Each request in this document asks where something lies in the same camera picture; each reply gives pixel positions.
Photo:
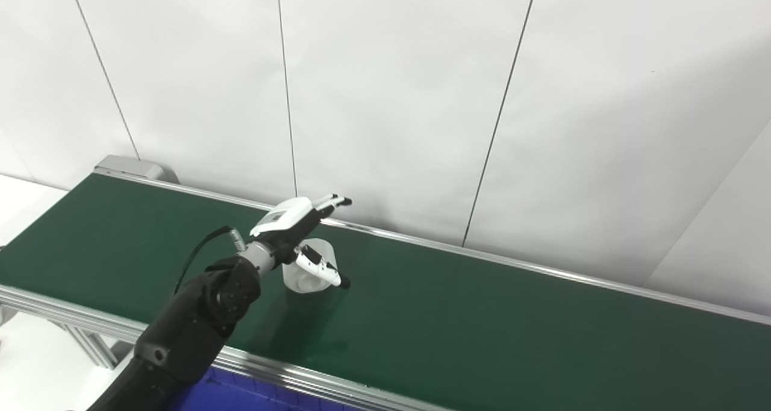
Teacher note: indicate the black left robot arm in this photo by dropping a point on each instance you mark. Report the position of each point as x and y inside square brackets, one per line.
[193, 326]

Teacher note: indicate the aluminium conveyor leg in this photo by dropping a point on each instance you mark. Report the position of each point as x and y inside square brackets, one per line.
[90, 345]

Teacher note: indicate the green conveyor belt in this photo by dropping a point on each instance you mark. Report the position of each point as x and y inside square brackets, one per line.
[271, 369]
[452, 314]

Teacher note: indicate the grey conveyor end housing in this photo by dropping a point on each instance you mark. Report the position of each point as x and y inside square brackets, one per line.
[132, 167]

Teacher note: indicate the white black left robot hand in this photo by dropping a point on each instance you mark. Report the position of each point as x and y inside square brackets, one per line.
[283, 218]

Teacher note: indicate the blue plastic bin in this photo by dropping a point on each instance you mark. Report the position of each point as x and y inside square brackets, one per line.
[241, 396]

